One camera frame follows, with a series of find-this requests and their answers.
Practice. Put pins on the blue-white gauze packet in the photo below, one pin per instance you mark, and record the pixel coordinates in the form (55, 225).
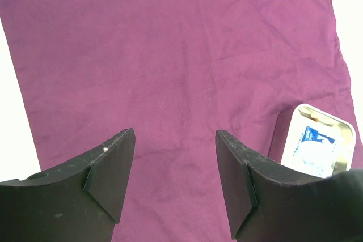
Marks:
(315, 151)

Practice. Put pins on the purple cloth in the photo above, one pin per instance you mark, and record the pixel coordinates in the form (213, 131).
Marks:
(175, 71)

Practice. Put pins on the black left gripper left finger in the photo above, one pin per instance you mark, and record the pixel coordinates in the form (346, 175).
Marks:
(78, 200)

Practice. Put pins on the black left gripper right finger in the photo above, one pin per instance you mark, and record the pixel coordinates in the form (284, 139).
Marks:
(266, 201)

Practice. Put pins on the steel instrument tray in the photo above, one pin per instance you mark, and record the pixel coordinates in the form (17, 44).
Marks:
(290, 126)

